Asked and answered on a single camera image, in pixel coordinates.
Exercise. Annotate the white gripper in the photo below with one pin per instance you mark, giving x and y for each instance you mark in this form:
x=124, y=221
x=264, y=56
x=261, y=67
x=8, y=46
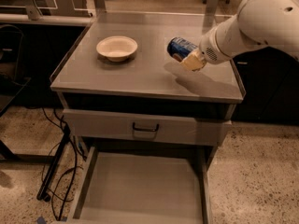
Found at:
x=209, y=48

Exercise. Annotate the blue pepsi can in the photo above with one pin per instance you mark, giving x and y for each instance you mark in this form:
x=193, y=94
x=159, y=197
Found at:
x=179, y=48

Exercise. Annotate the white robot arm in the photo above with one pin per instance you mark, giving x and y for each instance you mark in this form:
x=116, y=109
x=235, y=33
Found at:
x=256, y=25

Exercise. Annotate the grey metal drawer cabinet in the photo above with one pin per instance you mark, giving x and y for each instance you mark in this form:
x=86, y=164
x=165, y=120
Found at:
x=149, y=83

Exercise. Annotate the open middle drawer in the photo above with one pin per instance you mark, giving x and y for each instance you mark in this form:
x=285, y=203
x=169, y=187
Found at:
x=154, y=186

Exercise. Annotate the closed upper drawer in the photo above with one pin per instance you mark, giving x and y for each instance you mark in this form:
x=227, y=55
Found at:
x=175, y=130

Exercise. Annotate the white paper bowl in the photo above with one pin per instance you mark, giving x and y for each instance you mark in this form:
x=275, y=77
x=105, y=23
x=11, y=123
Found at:
x=117, y=48

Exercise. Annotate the dark chair at left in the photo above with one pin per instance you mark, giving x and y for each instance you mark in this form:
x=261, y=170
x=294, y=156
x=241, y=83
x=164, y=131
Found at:
x=12, y=71

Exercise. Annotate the black floor stand leg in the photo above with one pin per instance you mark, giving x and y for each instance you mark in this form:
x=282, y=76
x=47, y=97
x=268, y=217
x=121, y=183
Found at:
x=43, y=195

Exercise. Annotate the grey metal post right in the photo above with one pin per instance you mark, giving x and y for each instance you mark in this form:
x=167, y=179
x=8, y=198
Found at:
x=211, y=7

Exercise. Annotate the black drawer handle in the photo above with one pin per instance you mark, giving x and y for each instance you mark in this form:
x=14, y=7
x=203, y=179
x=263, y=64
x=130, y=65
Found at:
x=154, y=129

